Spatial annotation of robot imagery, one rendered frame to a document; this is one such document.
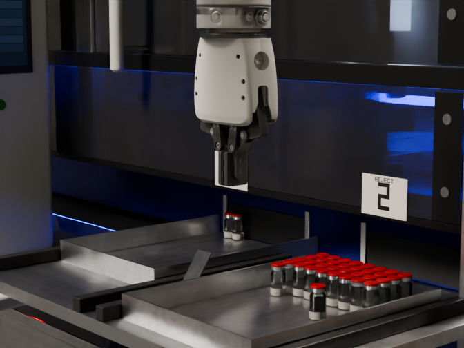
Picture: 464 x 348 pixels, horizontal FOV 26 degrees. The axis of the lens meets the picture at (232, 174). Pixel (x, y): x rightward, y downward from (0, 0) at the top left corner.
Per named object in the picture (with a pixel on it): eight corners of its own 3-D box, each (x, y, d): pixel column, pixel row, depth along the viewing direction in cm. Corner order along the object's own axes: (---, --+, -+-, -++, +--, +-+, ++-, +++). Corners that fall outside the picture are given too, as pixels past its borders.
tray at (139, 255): (218, 233, 188) (218, 214, 188) (317, 257, 169) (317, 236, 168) (61, 260, 166) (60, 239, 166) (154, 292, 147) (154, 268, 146)
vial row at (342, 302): (289, 288, 148) (289, 258, 147) (382, 315, 134) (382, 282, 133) (278, 291, 146) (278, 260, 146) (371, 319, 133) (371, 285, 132)
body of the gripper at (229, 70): (288, 25, 113) (287, 125, 114) (229, 25, 120) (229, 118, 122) (237, 25, 108) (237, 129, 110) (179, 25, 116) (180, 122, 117)
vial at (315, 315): (317, 315, 134) (317, 284, 134) (329, 319, 133) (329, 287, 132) (305, 318, 133) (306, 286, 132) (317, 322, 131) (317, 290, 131)
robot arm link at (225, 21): (288, 6, 113) (288, 33, 113) (237, 7, 120) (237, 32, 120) (232, 5, 108) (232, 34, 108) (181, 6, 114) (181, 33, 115)
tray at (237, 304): (305, 277, 155) (305, 255, 155) (440, 314, 136) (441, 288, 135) (121, 318, 133) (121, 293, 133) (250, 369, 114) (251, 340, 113)
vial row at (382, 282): (300, 286, 149) (300, 256, 148) (393, 313, 135) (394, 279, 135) (289, 288, 148) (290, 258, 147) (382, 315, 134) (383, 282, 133)
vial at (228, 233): (230, 235, 185) (230, 210, 184) (238, 237, 183) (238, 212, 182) (221, 237, 183) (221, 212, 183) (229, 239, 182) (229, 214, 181)
